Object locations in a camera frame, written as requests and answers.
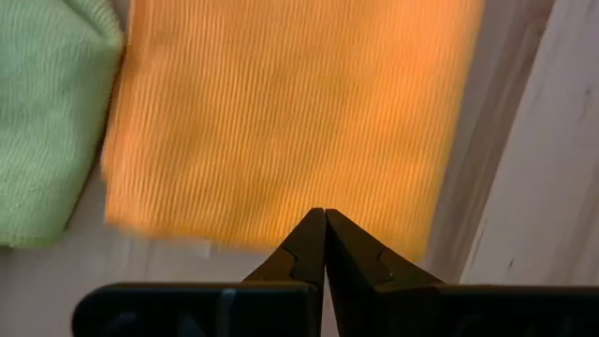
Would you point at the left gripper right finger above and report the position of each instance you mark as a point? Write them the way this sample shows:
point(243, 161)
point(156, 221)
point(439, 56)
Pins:
point(468, 313)

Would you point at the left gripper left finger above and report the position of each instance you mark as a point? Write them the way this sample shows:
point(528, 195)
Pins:
point(210, 309)

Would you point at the orange microfiber towel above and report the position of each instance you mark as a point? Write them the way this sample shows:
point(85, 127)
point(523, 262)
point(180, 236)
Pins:
point(281, 117)

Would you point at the lime green microfiber towel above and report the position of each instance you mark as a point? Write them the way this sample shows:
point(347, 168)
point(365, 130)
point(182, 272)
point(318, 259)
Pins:
point(51, 117)

